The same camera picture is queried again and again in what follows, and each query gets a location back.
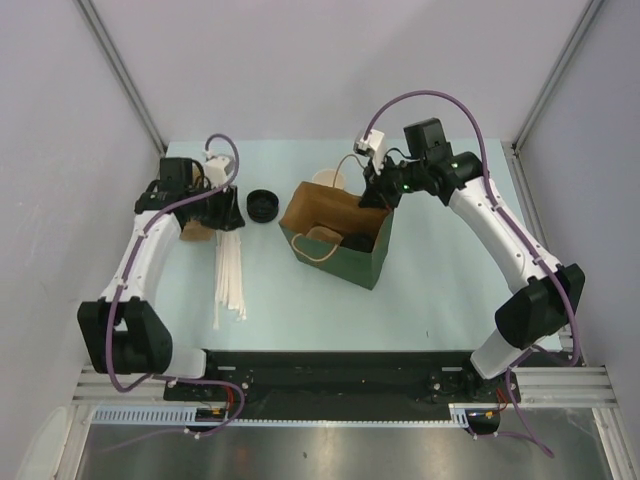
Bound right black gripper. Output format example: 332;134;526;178
360;151;427;212

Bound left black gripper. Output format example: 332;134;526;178
184;179;244;232

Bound black cup lid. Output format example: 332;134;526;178
340;233;375;253

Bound green paper bag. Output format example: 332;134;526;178
279;160;394;290

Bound single brown pulp carrier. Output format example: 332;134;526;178
306;225;344;245

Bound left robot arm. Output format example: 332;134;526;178
77;153;245;400

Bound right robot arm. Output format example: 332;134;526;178
354;118;585;401

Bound stack of black lids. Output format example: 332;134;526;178
246;189;279;223

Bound white wrapped straws bundle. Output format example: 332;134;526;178
213;230;247;330

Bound brown pulp cup carriers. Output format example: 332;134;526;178
180;221;216;242

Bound stack of brown paper cups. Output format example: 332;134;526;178
312;169;346;190

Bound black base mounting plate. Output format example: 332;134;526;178
164;347;521;421

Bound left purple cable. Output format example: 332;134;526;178
99;133;246;446

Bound purple cable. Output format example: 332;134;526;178
364;89;584;459
99;133;246;446

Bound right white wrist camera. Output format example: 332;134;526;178
353;129;387;175

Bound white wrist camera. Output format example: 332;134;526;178
204;150;235;188
353;129;387;175

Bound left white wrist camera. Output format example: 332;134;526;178
204;150;235;188

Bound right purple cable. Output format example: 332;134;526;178
364;89;584;459

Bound white slotted cable duct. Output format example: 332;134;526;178
93;406;469;429

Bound aluminium frame rail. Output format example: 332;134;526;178
69;142;640;480

